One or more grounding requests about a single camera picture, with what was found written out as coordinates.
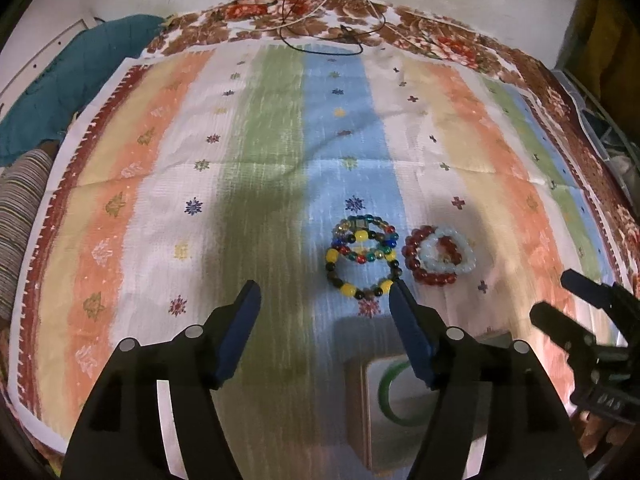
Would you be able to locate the colourful striped cloth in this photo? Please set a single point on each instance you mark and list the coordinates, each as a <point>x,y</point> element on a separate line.
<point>260,160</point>

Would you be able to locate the striped bolster pillow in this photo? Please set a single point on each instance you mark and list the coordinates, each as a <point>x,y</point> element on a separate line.
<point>20,210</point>

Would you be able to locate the white bed frame board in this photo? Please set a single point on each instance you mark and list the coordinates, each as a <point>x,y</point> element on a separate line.
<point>45,45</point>

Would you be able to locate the grey plastic crate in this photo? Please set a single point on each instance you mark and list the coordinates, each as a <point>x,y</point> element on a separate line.
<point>605,120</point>

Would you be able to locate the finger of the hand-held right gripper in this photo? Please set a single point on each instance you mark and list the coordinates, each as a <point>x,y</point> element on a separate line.
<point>595,292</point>
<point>557,325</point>

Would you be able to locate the green bangle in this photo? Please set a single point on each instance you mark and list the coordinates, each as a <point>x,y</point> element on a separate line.
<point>382,395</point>

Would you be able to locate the brown floral blanket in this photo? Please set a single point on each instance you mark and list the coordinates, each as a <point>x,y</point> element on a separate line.
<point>440,35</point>

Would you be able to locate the teal blanket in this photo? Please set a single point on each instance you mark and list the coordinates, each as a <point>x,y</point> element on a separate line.
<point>75,75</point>

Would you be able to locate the silver metal tin box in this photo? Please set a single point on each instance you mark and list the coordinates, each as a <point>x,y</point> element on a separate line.
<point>357,410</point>

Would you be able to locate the yellow cloth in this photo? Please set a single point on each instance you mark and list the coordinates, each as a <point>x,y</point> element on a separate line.
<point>610,35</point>

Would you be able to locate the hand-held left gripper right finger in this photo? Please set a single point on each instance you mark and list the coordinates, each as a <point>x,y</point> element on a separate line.
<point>407,330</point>

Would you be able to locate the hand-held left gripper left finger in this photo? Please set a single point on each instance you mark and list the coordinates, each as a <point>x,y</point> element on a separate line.
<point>239,330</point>

